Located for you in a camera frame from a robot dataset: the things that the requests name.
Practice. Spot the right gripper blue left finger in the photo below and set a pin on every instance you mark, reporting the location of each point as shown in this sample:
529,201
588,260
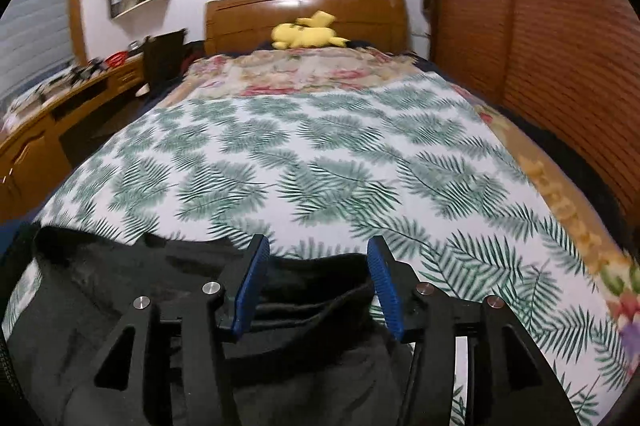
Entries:
248,276

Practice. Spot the dark wooden chair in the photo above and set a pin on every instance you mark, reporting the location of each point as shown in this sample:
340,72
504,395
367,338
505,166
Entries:
162,59

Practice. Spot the grey window blind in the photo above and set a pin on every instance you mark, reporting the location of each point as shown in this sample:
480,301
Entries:
35,43

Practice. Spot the wooden bed headboard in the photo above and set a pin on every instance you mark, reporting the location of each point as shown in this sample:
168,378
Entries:
240,26

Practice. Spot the red-brown louvered wardrobe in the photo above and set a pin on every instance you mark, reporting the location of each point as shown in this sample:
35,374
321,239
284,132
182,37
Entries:
571,66

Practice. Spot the black button-up jacket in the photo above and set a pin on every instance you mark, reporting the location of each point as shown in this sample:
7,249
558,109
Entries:
140,335

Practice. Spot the red basket on desk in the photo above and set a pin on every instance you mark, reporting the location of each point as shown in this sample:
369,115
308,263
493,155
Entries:
117,59

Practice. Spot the yellow plush toy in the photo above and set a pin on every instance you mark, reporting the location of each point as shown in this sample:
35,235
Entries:
309,32

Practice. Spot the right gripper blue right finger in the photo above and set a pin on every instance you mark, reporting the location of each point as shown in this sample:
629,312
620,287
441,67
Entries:
383,271

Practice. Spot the floral patterned blanket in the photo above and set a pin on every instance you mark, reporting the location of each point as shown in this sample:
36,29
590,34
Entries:
283,72

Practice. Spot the wooden desk with drawers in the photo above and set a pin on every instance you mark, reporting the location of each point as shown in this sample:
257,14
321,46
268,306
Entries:
33,163

